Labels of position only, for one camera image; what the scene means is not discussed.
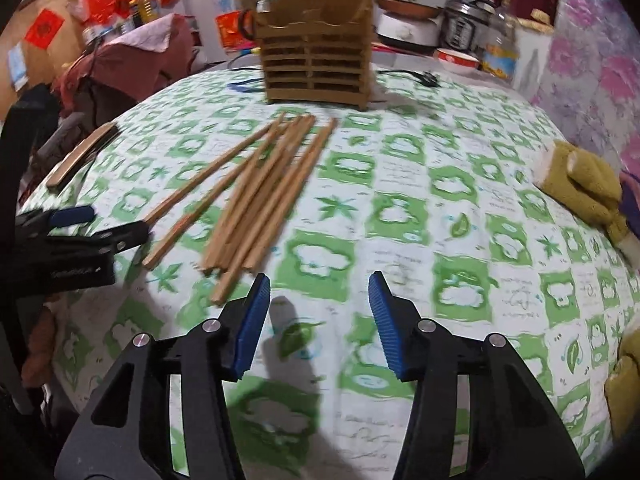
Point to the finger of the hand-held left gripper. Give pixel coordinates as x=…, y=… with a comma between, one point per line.
x=125, y=237
x=70, y=216

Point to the bunch of wooden chopsticks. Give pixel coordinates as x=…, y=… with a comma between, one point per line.
x=270, y=185

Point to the white electric cooker base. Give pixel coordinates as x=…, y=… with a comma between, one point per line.
x=405, y=32

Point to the yellow cooking oil jug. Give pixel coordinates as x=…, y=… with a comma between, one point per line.
x=148, y=7

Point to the red and white bowl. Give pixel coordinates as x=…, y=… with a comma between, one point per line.
x=455, y=60

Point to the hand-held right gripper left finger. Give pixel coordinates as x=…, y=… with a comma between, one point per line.
x=252, y=330

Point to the single wooden chopstick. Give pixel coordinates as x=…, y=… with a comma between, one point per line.
x=215, y=167

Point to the red gift bag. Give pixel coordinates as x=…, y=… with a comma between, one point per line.
x=230, y=30

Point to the copper frying pan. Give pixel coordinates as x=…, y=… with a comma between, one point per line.
x=405, y=9

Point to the mustard yellow cloth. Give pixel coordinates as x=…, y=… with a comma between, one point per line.
x=585, y=190

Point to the red diamond paper decoration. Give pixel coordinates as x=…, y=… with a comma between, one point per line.
x=125, y=2
x=45, y=30

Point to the green and white checked tablecloth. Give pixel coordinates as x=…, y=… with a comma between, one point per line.
x=425, y=210

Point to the brown slatted utensil holder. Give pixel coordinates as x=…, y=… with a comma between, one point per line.
x=315, y=60

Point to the olive yellow cloth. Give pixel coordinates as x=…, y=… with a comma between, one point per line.
x=622, y=385

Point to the purple floral patterned sheet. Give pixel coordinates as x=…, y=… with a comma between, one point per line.
x=590, y=60

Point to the white refrigerator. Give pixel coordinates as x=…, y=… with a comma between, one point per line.
x=207, y=15

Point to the dark red furniture cover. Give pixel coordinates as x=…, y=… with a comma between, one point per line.
x=130, y=60

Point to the black and silver pressure cooker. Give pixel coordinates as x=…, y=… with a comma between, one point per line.
x=465, y=25

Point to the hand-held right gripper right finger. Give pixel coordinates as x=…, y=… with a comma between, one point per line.
x=387, y=330

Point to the clear plastic oil bottle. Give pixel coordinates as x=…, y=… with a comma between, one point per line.
x=500, y=55

